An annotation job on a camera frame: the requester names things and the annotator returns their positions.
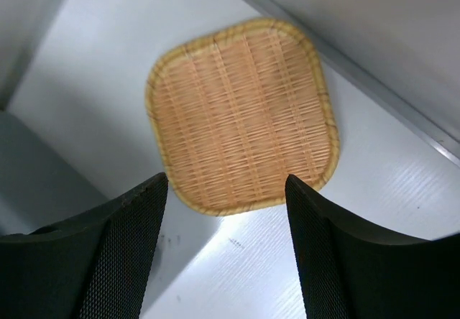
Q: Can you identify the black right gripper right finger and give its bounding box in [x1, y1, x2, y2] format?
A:
[285, 175, 459, 318]

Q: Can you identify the square woven tray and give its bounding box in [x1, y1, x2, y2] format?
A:
[145, 18, 340, 216]

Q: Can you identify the grey plastic bin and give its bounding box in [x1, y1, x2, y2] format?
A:
[0, 112, 107, 235]

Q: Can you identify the aluminium table edge rail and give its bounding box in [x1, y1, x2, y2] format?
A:
[244, 0, 459, 165]

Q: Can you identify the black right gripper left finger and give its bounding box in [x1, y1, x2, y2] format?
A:
[1, 173, 168, 318]

